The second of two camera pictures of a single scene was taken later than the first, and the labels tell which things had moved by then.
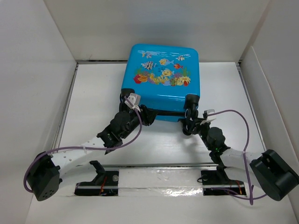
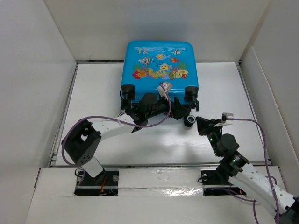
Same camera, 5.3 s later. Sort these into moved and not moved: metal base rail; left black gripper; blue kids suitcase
Moved: left black gripper
Not moved: blue kids suitcase; metal base rail
